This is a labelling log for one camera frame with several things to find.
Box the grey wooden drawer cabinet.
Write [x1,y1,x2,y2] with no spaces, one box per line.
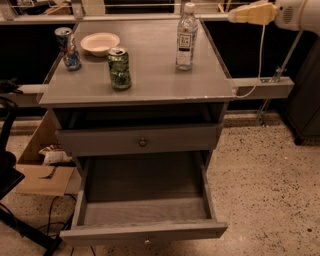
[38,18,237,168]

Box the black stand with cables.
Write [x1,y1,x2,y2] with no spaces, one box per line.
[0,79,62,256]

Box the grey metal rail beam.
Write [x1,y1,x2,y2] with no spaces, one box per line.
[232,77,294,100]

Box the white hanging cable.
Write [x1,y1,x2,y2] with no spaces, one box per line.
[235,23,267,100]

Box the blue red soda can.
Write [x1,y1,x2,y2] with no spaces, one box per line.
[54,27,81,71]

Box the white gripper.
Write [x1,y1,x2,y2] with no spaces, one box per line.
[228,0,305,31]

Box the dark cabinet at right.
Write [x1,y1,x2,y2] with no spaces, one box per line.
[282,38,320,145]

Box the clear plastic water bottle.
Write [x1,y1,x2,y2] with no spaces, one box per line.
[176,2,198,70]

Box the green soda can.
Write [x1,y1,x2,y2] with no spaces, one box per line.
[107,47,131,90]

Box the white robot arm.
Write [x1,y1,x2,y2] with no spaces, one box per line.
[228,0,320,35]

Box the closed grey top drawer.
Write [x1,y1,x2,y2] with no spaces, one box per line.
[56,124,222,157]

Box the open grey middle drawer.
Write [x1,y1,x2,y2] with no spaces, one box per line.
[61,152,228,246]

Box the white paper bowl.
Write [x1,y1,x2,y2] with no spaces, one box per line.
[80,32,120,57]

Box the brown cardboard box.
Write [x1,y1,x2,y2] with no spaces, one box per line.
[15,114,81,196]

